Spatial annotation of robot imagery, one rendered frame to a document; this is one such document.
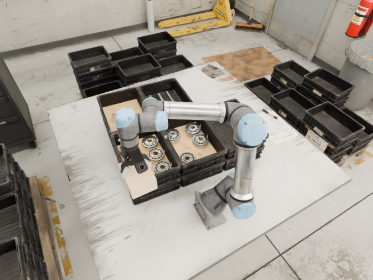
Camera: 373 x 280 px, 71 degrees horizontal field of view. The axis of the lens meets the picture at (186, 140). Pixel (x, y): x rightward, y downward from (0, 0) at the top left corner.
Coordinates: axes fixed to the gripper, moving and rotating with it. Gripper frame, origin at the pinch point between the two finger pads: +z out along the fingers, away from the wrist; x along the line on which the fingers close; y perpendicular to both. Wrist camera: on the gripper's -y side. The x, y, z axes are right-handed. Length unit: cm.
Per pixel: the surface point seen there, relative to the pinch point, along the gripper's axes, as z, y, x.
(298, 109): 72, 47, -184
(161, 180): 24.6, 6.9, -14.1
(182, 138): 27, 31, -41
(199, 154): 27, 14, -44
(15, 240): 50, 26, 68
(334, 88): 60, 46, -229
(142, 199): 36.8, 8.0, -2.3
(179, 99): 27, 68, -59
